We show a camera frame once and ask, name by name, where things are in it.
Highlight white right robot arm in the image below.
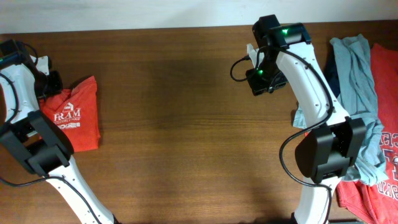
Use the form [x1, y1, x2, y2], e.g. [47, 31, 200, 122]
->
[248, 15, 366, 223]

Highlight red printed t-shirt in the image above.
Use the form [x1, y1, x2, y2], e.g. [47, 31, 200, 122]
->
[337, 44, 397, 223]

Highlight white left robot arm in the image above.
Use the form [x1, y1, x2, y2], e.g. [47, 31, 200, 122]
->
[1, 50, 118, 223]

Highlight light blue grey t-shirt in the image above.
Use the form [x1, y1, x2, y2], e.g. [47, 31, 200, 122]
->
[292, 33, 389, 187]

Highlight dark navy garment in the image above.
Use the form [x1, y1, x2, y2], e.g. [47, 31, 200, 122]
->
[323, 48, 341, 97]

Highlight orange printed t-shirt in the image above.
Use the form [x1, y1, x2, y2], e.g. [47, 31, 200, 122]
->
[40, 76, 101, 152]

